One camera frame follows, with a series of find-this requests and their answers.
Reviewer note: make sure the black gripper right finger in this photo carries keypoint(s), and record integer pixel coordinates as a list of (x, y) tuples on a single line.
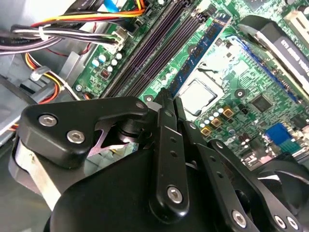
[(241, 183)]

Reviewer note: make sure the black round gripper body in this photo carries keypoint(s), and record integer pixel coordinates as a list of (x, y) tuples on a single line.
[(108, 200)]

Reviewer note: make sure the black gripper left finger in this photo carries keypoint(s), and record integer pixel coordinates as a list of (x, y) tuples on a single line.
[(55, 137)]

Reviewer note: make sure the blue RAM stick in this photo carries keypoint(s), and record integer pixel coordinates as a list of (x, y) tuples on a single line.
[(198, 49)]

